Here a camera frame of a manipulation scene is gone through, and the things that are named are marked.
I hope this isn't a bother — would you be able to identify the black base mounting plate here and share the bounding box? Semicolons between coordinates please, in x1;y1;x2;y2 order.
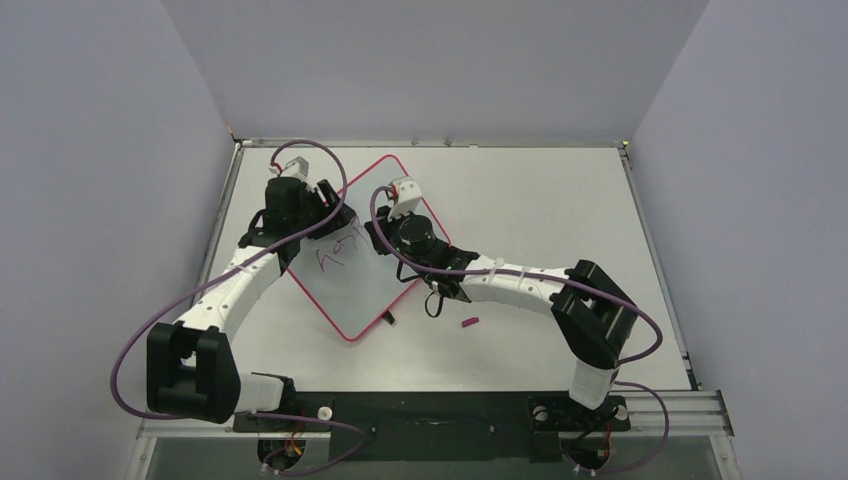
233;391;631;462

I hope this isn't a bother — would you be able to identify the pink framed whiteboard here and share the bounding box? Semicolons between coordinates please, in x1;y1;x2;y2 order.
288;154;415;342

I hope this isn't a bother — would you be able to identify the aluminium front rail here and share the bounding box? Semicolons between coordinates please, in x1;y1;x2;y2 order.
137;389;734;440

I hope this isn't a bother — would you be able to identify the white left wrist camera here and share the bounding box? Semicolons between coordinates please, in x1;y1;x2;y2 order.
279;157;310;182

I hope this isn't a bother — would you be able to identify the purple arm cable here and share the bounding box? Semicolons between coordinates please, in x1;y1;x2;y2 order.
369;185;670;478
109;139;372;480

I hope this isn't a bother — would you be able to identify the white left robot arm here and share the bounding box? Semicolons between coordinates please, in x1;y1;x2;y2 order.
146;177;356;430

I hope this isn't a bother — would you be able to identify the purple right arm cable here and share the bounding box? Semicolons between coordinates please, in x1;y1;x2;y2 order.
369;185;670;478

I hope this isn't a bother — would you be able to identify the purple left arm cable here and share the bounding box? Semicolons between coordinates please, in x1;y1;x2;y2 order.
109;139;372;480

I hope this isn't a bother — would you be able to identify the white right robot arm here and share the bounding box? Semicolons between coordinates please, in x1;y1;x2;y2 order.
365;207;640;427

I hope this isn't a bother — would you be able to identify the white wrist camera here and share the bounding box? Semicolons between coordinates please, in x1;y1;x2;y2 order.
387;176;423;220
279;157;310;182

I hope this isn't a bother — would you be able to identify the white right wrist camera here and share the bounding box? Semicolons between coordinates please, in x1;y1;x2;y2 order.
387;176;423;220

